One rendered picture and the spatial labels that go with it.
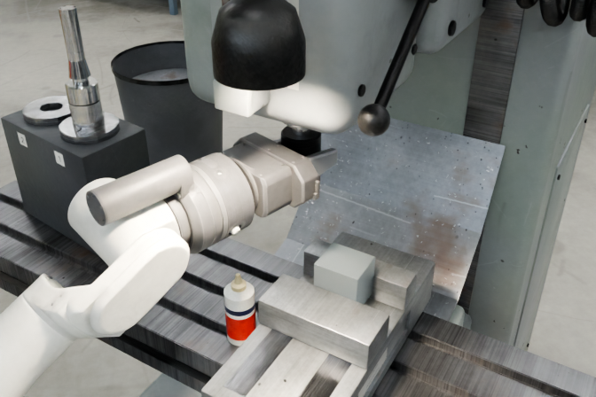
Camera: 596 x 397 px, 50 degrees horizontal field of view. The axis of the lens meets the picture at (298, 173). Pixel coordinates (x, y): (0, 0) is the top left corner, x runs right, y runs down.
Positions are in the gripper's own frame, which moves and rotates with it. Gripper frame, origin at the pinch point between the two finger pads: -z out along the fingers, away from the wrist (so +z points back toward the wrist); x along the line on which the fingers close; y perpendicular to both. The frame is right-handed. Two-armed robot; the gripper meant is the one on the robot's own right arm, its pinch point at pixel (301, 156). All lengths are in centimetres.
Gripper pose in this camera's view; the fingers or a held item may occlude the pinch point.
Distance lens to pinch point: 75.4
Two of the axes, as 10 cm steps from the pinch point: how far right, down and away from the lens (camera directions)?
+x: -7.0, -3.7, 6.2
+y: 0.0, 8.6, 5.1
